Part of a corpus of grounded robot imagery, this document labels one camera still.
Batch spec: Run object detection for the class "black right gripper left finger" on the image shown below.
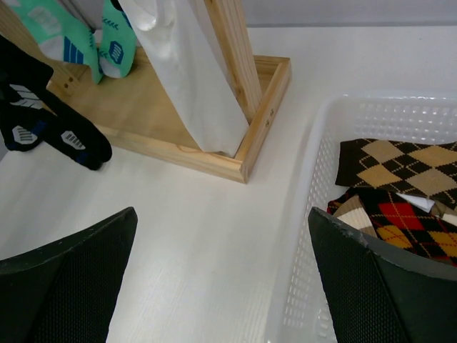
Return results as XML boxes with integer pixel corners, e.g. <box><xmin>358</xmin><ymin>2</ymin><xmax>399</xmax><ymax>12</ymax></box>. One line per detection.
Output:
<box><xmin>1</xmin><ymin>207</ymin><xmax>138</xmax><ymax>342</ymax></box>

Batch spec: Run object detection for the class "black grey blue sock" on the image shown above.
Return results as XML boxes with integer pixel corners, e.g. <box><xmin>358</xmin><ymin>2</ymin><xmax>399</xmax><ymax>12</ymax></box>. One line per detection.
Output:
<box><xmin>1</xmin><ymin>37</ymin><xmax>112</xmax><ymax>171</ymax></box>

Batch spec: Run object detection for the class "wooden clothes rack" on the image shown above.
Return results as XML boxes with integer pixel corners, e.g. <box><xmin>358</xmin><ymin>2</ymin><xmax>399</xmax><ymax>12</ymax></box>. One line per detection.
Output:
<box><xmin>0</xmin><ymin>0</ymin><xmax>293</xmax><ymax>185</ymax></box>

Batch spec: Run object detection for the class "brown tan argyle sock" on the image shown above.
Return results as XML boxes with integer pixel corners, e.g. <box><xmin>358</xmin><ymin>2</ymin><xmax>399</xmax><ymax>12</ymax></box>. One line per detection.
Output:
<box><xmin>336</xmin><ymin>138</ymin><xmax>456</xmax><ymax>209</ymax></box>

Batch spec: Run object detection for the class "teal patterned sock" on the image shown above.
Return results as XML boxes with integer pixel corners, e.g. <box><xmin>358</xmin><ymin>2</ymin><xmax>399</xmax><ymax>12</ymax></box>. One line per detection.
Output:
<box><xmin>4</xmin><ymin>1</ymin><xmax>103</xmax><ymax>84</ymax></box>
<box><xmin>99</xmin><ymin>0</ymin><xmax>137</xmax><ymax>79</ymax></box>

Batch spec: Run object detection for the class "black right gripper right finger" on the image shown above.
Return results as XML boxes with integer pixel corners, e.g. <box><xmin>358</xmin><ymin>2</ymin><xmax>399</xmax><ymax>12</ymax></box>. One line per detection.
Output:
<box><xmin>308</xmin><ymin>207</ymin><xmax>456</xmax><ymax>342</ymax></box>

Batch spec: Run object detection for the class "white hanging cloth bag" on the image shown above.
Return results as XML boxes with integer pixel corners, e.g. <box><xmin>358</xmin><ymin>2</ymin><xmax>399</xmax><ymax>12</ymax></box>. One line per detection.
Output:
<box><xmin>120</xmin><ymin>1</ymin><xmax>248</xmax><ymax>156</ymax></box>

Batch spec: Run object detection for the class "red yellow argyle sock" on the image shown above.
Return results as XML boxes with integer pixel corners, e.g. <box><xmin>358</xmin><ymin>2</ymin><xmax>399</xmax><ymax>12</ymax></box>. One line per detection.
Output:
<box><xmin>327</xmin><ymin>188</ymin><xmax>456</xmax><ymax>267</ymax></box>

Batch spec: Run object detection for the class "white plastic basket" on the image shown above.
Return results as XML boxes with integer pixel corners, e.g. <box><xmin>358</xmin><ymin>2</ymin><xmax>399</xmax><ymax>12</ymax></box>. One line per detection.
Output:
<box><xmin>265</xmin><ymin>91</ymin><xmax>456</xmax><ymax>342</ymax></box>

